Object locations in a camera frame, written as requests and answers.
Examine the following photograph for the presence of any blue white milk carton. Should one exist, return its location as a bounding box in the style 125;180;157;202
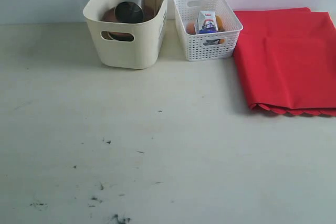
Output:
195;10;218;34

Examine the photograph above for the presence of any brown egg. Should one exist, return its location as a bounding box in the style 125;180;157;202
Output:
186;22;196;35

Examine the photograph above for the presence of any stainless steel cup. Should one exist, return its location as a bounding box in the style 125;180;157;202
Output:
114;0;145;24

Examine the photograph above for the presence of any white perforated plastic basket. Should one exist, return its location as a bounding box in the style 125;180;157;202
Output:
173;0;243;61

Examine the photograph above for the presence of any red table cloth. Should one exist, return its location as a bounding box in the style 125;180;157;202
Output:
234;7;335;116

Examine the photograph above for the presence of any brown wooden plate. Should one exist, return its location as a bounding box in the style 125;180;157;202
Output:
101;5;154;42

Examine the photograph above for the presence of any yellow lemon with sticker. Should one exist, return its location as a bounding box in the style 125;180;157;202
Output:
216;15;225;45

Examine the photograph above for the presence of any cream plastic bin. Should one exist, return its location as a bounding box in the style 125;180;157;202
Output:
83;0;168;69

